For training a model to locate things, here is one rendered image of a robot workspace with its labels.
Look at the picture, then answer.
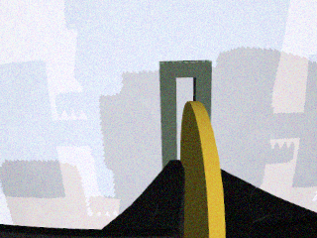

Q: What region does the gold coin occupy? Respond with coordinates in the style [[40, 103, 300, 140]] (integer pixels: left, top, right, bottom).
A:
[[181, 102, 226, 238]]

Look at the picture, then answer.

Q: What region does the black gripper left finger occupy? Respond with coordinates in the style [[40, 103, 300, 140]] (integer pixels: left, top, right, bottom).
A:
[[0, 160, 185, 238]]

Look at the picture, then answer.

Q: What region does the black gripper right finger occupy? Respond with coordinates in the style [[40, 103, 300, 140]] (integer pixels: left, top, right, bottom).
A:
[[221, 170, 317, 238]]

